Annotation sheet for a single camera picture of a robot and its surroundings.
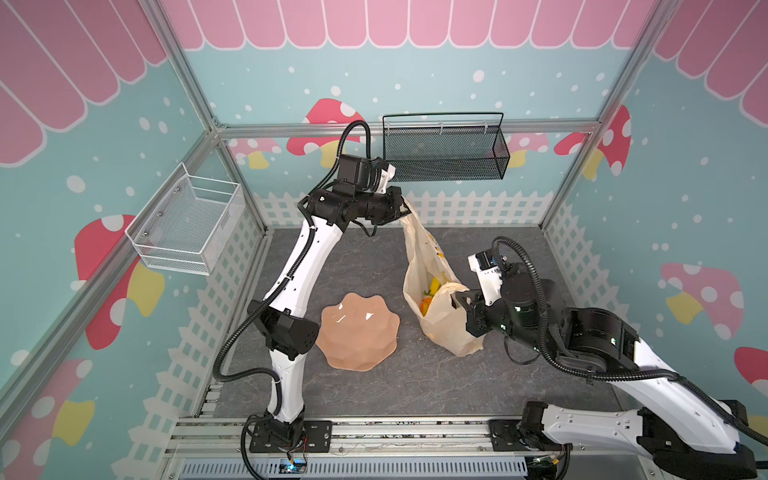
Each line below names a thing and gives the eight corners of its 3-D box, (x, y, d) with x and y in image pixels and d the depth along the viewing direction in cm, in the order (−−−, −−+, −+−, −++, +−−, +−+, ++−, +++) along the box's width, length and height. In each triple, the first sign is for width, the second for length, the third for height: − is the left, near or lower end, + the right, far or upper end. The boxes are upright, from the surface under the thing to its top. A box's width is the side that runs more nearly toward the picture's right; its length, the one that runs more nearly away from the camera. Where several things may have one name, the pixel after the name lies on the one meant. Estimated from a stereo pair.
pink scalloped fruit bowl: (317, 374, 86) (312, 367, 82) (328, 302, 101) (325, 293, 97) (398, 374, 86) (398, 367, 82) (397, 302, 101) (398, 293, 97)
